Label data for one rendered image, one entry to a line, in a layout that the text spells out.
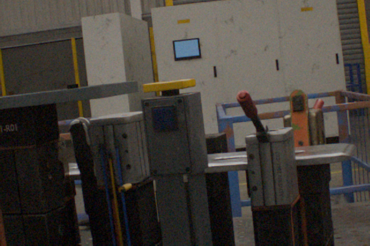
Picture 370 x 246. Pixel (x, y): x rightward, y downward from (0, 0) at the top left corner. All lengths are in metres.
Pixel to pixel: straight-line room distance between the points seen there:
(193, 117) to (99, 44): 8.37
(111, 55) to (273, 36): 2.07
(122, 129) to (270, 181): 0.26
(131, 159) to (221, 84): 8.09
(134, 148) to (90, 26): 8.22
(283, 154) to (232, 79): 8.16
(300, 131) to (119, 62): 7.92
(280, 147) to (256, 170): 0.05
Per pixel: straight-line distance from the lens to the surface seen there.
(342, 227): 2.00
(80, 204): 4.02
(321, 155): 1.25
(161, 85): 1.02
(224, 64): 9.29
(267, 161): 1.15
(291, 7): 9.37
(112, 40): 9.35
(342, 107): 3.27
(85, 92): 1.02
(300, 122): 1.47
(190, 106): 1.02
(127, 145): 1.21
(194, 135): 1.02
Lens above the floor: 1.17
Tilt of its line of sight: 3 degrees down
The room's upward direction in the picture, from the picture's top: 6 degrees counter-clockwise
